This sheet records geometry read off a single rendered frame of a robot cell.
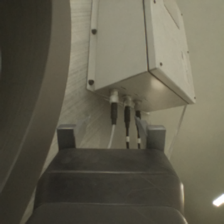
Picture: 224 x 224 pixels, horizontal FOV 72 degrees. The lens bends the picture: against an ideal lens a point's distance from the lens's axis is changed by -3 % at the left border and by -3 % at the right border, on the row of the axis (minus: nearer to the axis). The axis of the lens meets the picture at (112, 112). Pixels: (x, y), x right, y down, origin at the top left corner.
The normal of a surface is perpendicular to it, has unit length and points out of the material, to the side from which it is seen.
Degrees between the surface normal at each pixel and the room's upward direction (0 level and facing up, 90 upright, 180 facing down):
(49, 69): 90
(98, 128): 90
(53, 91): 90
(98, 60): 138
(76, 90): 90
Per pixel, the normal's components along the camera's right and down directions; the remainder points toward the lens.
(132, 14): -0.66, -0.21
